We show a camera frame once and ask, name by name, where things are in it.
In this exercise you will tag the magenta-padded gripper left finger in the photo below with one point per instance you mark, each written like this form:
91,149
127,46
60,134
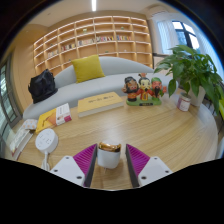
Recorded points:
71,168

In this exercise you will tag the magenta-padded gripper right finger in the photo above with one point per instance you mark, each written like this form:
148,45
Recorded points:
151,168

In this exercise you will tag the round white power strip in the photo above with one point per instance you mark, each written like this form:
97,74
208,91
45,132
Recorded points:
46,140

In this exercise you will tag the yellow orange thin book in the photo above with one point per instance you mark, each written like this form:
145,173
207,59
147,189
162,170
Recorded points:
46,120

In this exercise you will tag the white book with red print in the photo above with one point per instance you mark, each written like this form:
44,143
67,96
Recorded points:
63,114

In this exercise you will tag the grey book with red spine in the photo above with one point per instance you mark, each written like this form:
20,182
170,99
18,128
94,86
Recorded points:
20,141

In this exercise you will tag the white floral patterned pouch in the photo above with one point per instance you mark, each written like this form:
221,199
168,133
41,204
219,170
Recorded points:
30,124

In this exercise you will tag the thick yellow book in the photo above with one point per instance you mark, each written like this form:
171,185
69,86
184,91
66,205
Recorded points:
100,102

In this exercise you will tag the small white red cup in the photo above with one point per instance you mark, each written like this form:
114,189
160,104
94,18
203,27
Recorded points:
183,102

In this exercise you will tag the three-figure colourful figurine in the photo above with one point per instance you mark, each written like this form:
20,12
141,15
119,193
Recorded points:
144,90

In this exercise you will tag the grey curved sofa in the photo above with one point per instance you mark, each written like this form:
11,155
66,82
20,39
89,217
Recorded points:
86,90

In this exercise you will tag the black bag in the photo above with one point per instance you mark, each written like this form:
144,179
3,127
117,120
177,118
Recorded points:
42,86

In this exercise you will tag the lime green chair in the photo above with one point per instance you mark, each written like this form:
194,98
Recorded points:
221,110

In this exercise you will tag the yellow square cushion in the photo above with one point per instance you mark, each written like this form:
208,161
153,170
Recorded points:
87,68

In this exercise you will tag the green potted plant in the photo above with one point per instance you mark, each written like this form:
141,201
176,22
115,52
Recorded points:
190,70

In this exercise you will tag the white sheer curtain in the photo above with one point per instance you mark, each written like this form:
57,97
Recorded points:
210,51
165,35

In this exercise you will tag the dark-framed window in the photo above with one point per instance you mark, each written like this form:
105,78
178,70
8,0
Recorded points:
186,35

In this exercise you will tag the long ceiling light strip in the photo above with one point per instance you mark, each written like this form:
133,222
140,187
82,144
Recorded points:
94,5

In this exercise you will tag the glass door with frame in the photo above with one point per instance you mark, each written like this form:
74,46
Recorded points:
6,100

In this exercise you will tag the wooden wall shelf unit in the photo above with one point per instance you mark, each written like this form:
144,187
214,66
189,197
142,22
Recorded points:
96,46

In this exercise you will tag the white wall air conditioner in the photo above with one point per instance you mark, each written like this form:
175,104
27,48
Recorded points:
156,10

